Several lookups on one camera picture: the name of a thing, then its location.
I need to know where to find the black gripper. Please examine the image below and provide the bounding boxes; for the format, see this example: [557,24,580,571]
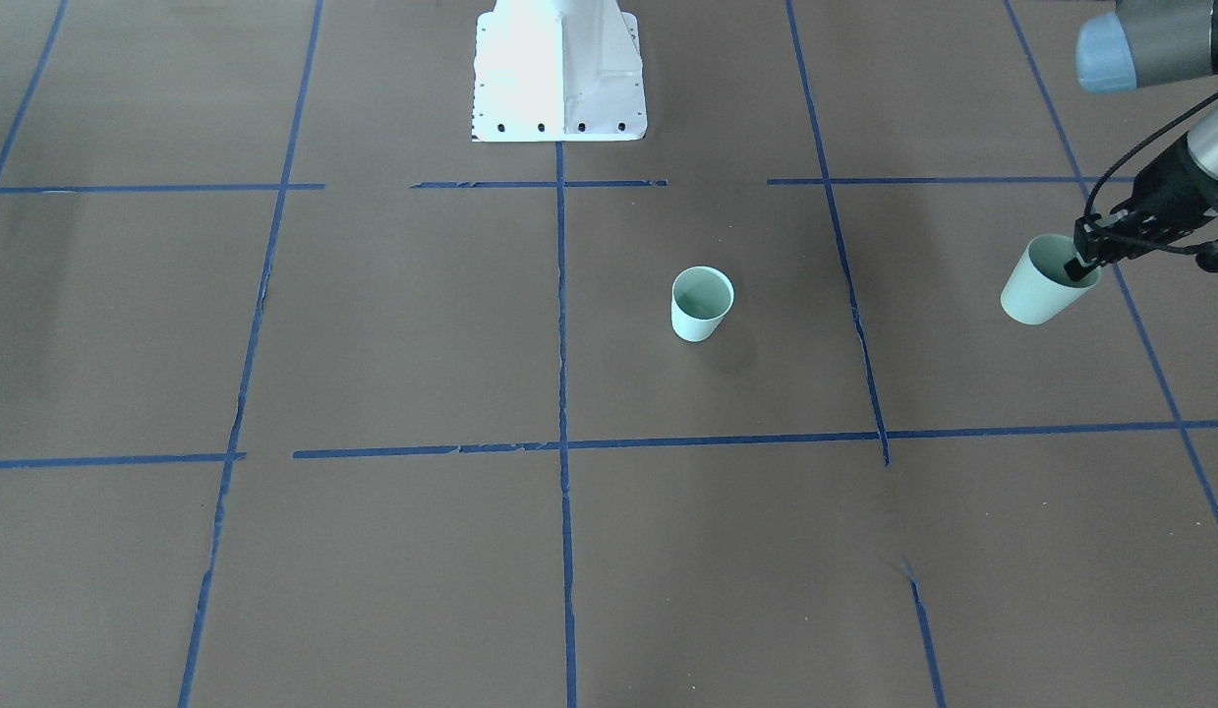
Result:
[1065,135,1218,281]

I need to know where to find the mint green far cup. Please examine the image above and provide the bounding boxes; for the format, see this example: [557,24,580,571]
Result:
[670,264,734,342]

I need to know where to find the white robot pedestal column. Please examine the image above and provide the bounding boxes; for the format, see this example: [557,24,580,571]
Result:
[470,1,649,144]

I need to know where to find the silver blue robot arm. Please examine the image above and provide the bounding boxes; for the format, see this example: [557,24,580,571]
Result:
[1065,1,1218,283]

